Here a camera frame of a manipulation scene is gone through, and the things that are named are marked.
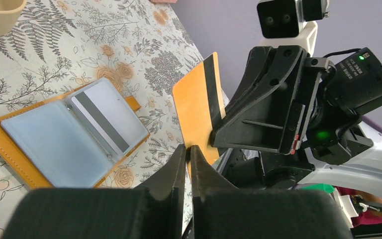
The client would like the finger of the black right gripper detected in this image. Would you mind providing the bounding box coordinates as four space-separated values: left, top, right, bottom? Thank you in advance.
210 45 306 154

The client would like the floral patterned table mat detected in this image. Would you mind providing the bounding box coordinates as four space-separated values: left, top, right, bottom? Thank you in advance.
0 0 206 239

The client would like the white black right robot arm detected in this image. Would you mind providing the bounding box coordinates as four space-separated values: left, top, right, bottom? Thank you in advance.
210 45 382 198

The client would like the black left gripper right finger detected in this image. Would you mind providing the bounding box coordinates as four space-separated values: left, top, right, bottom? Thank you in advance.
190 145 352 239

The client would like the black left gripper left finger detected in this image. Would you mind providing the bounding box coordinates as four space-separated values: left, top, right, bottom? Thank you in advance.
2 144 186 239

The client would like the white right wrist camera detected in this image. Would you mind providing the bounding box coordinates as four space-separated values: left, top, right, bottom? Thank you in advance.
257 0 330 55

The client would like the orange card with black stripe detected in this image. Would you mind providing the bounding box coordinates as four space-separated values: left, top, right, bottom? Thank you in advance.
173 52 225 165

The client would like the grey card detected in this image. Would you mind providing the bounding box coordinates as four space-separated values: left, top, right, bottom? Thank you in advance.
67 78 149 160

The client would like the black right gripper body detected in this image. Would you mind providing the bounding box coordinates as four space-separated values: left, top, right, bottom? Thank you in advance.
302 47 382 165

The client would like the yellow leather card holder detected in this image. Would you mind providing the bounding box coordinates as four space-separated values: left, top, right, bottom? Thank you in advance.
0 83 150 189

